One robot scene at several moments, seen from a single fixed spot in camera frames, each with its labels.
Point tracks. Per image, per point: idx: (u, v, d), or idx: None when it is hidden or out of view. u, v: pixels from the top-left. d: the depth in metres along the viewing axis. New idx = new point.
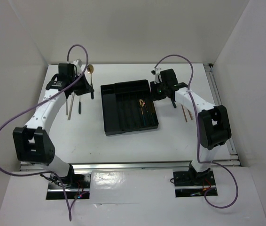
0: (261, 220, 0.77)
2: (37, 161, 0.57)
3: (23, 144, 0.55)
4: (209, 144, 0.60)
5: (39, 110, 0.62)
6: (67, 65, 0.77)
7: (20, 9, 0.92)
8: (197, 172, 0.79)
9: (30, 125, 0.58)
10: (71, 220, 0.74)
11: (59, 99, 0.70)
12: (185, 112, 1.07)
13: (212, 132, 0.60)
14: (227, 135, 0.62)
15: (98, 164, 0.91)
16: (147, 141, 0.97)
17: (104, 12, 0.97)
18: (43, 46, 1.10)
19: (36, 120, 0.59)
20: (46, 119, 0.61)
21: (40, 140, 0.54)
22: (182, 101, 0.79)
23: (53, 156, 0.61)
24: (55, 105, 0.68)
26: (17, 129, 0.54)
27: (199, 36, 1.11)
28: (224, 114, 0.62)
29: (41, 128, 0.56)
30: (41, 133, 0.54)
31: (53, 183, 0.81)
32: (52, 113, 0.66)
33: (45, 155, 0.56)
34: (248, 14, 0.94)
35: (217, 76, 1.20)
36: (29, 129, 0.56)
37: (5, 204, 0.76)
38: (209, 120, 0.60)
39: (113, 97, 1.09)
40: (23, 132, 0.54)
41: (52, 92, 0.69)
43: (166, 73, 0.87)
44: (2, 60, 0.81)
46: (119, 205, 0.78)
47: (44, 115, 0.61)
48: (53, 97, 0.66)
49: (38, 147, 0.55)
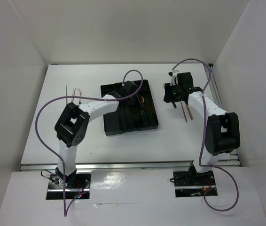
0: (261, 220, 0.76)
2: (65, 137, 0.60)
3: (67, 117, 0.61)
4: (215, 150, 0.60)
5: (94, 102, 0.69)
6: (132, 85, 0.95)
7: (20, 10, 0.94)
8: (197, 172, 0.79)
9: (81, 107, 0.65)
10: (66, 215, 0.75)
11: (113, 105, 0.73)
12: (185, 112, 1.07)
13: (219, 138, 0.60)
14: (236, 145, 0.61)
15: (111, 165, 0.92)
16: (148, 141, 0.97)
17: (103, 13, 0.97)
18: (43, 47, 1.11)
19: (87, 107, 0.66)
20: (94, 112, 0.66)
21: (80, 121, 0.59)
22: (194, 104, 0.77)
23: (78, 142, 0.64)
24: (107, 108, 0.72)
26: (71, 103, 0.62)
27: (199, 36, 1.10)
28: (234, 121, 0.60)
29: (87, 113, 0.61)
30: (85, 117, 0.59)
31: (53, 183, 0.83)
32: (101, 111, 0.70)
33: (74, 136, 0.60)
34: (248, 13, 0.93)
35: (217, 76, 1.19)
36: (79, 109, 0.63)
37: (5, 204, 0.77)
38: (219, 126, 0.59)
39: None
40: (73, 108, 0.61)
41: (109, 96, 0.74)
43: (183, 75, 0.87)
44: (1, 61, 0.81)
46: (118, 205, 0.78)
47: (95, 107, 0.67)
48: (109, 101, 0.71)
49: (75, 126, 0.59)
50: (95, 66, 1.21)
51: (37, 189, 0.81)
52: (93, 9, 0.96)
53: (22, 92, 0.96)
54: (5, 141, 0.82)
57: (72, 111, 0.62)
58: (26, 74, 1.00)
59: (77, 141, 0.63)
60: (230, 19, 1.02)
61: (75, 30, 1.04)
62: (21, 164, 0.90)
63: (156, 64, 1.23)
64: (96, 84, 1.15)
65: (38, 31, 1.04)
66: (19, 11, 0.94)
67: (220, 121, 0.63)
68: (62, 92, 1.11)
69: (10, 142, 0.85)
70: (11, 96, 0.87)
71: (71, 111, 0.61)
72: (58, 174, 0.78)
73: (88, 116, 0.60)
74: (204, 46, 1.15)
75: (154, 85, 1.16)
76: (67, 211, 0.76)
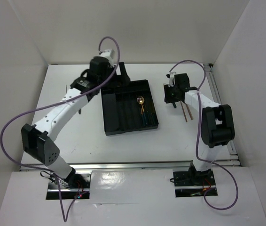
0: (261, 220, 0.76)
2: (38, 158, 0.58)
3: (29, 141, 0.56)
4: (211, 141, 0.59)
5: (53, 111, 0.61)
6: (101, 62, 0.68)
7: (20, 10, 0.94)
8: (197, 170, 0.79)
9: (39, 125, 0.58)
10: (66, 221, 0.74)
11: (80, 102, 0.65)
12: (185, 112, 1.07)
13: (214, 129, 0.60)
14: (231, 136, 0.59)
15: (107, 165, 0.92)
16: (148, 141, 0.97)
17: (103, 13, 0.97)
18: (43, 47, 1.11)
19: (45, 122, 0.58)
20: (55, 125, 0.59)
21: (41, 145, 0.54)
22: (190, 102, 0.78)
23: (56, 157, 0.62)
24: (73, 108, 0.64)
26: (27, 126, 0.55)
27: (199, 36, 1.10)
28: (228, 112, 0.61)
29: (46, 134, 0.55)
30: (43, 140, 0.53)
31: (53, 183, 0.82)
32: (66, 116, 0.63)
33: (45, 158, 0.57)
34: (248, 13, 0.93)
35: (217, 76, 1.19)
36: (36, 129, 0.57)
37: (5, 204, 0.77)
38: (212, 117, 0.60)
39: (113, 97, 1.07)
40: (30, 132, 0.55)
41: (74, 93, 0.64)
43: (180, 76, 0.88)
44: (1, 61, 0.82)
46: (118, 205, 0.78)
47: (55, 119, 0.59)
48: (71, 101, 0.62)
49: (39, 149, 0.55)
50: None
51: (37, 189, 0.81)
52: (93, 9, 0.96)
53: (22, 92, 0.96)
54: (5, 141, 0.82)
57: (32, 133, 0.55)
58: (26, 74, 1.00)
59: (51, 157, 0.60)
60: (230, 19, 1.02)
61: (75, 30, 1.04)
62: (21, 164, 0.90)
63: (156, 64, 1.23)
64: None
65: (38, 32, 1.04)
66: (19, 11, 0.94)
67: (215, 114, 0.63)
68: (62, 92, 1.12)
69: (10, 142, 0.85)
70: (10, 96, 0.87)
71: (29, 135, 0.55)
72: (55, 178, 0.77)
73: (47, 138, 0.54)
74: (204, 46, 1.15)
75: (154, 85, 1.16)
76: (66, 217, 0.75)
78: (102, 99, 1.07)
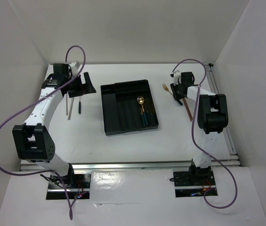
0: (261, 220, 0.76)
2: (39, 158, 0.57)
3: (24, 141, 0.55)
4: (205, 125, 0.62)
5: (37, 108, 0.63)
6: (63, 64, 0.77)
7: (20, 10, 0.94)
8: (196, 166, 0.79)
9: (28, 122, 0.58)
10: (72, 220, 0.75)
11: (56, 97, 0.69)
12: (188, 111, 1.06)
13: (209, 115, 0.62)
14: (224, 123, 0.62)
15: (97, 164, 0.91)
16: (147, 140, 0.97)
17: (103, 13, 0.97)
18: (43, 46, 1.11)
19: (35, 117, 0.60)
20: (44, 117, 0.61)
21: (40, 136, 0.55)
22: (191, 96, 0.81)
23: (53, 153, 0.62)
24: (52, 104, 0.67)
26: (17, 126, 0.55)
27: (199, 36, 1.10)
28: (224, 101, 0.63)
29: (41, 125, 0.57)
30: (41, 130, 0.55)
31: (53, 183, 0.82)
32: (50, 110, 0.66)
33: (46, 150, 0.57)
34: (248, 13, 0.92)
35: (217, 76, 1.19)
36: (28, 125, 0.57)
37: (5, 205, 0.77)
38: (207, 104, 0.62)
39: (113, 97, 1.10)
40: (22, 129, 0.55)
41: (49, 90, 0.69)
43: (185, 74, 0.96)
44: (1, 61, 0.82)
46: (118, 205, 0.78)
47: (43, 112, 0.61)
48: (50, 95, 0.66)
49: (38, 142, 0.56)
50: (95, 66, 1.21)
51: (37, 189, 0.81)
52: (93, 9, 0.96)
53: (22, 92, 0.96)
54: (5, 141, 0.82)
57: (24, 132, 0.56)
58: (26, 74, 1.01)
59: (50, 151, 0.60)
60: (230, 19, 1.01)
61: (75, 30, 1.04)
62: (22, 164, 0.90)
63: (156, 64, 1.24)
64: (96, 84, 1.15)
65: (38, 32, 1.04)
66: (18, 11, 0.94)
67: (210, 102, 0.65)
68: None
69: (10, 143, 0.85)
70: (11, 96, 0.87)
71: (22, 133, 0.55)
72: (53, 180, 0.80)
73: (43, 126, 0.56)
74: (204, 46, 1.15)
75: (154, 85, 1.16)
76: (72, 215, 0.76)
78: (102, 99, 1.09)
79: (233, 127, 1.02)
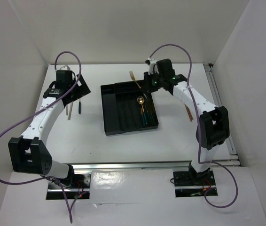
0: (261, 220, 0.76)
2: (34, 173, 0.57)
3: (19, 154, 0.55)
4: (209, 144, 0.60)
5: (36, 119, 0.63)
6: (66, 71, 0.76)
7: (20, 10, 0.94)
8: (197, 172, 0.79)
9: (26, 134, 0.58)
10: (71, 221, 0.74)
11: (56, 108, 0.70)
12: (188, 111, 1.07)
13: (211, 132, 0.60)
14: (226, 136, 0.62)
15: (98, 164, 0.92)
16: (147, 140, 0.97)
17: (103, 13, 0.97)
18: (43, 47, 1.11)
19: (33, 130, 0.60)
20: (43, 130, 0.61)
21: (36, 151, 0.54)
22: (180, 97, 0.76)
23: (50, 166, 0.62)
24: (52, 114, 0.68)
26: (13, 139, 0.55)
27: (199, 36, 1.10)
28: (225, 115, 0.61)
29: (37, 139, 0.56)
30: (37, 144, 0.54)
31: (52, 183, 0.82)
32: (50, 121, 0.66)
33: (42, 166, 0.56)
34: (248, 13, 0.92)
35: (217, 76, 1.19)
36: (25, 139, 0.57)
37: (5, 205, 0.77)
38: (210, 122, 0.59)
39: (113, 97, 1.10)
40: (19, 142, 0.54)
41: (50, 100, 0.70)
43: (161, 63, 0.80)
44: (1, 61, 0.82)
46: (118, 205, 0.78)
47: (41, 125, 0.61)
48: (50, 106, 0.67)
49: (34, 157, 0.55)
50: (95, 66, 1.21)
51: (37, 189, 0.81)
52: (93, 9, 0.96)
53: (22, 92, 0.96)
54: (5, 141, 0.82)
57: (20, 145, 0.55)
58: (26, 74, 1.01)
59: (47, 165, 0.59)
60: (230, 19, 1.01)
61: (75, 30, 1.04)
62: None
63: None
64: (95, 84, 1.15)
65: (38, 32, 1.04)
66: (18, 10, 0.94)
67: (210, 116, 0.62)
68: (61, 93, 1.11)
69: None
70: (11, 97, 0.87)
71: (18, 146, 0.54)
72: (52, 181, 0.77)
73: (40, 141, 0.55)
74: (204, 46, 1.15)
75: None
76: (72, 216, 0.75)
78: (102, 99, 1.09)
79: (233, 127, 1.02)
